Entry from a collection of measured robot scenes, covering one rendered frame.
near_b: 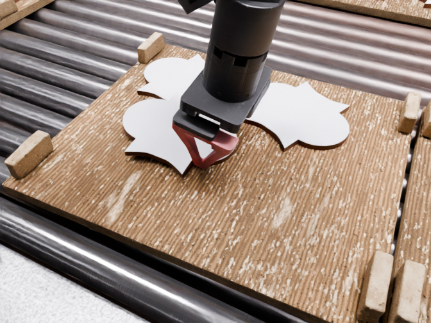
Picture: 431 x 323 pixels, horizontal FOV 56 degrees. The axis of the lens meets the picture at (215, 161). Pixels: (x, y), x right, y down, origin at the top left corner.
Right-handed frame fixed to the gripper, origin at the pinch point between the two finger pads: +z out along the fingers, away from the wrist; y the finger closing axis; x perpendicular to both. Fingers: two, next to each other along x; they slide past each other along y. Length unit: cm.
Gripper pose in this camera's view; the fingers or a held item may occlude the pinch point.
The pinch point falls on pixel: (214, 140)
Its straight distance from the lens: 48.7
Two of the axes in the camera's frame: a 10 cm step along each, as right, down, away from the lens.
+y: -4.1, 6.7, -6.2
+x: 9.0, 4.2, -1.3
